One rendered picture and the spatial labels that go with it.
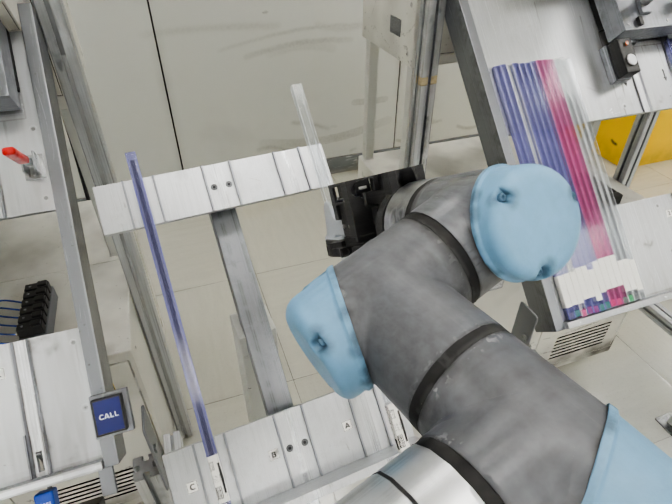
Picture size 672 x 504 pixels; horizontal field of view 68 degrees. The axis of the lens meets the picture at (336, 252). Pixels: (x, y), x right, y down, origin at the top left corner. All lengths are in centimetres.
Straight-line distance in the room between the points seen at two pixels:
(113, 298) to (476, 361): 105
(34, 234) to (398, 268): 132
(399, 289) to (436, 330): 3
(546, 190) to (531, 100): 77
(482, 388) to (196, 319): 182
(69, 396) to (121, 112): 190
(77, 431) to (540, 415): 69
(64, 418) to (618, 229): 102
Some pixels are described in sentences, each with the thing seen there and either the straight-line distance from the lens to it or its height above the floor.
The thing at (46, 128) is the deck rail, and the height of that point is 108.
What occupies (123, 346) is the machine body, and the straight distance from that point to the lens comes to 111.
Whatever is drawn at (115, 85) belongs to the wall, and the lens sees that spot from 255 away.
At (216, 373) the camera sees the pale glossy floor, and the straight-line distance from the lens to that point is 182.
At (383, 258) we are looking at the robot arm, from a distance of 30.
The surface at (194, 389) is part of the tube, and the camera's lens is 70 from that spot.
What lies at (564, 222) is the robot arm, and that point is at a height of 121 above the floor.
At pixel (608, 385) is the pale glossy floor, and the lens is 197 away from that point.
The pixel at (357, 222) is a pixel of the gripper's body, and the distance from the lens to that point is 49.
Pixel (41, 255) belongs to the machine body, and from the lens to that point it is 145.
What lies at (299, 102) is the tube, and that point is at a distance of 68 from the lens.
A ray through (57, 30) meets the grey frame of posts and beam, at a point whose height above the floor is 117.
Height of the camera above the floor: 138
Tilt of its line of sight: 37 degrees down
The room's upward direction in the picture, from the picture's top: straight up
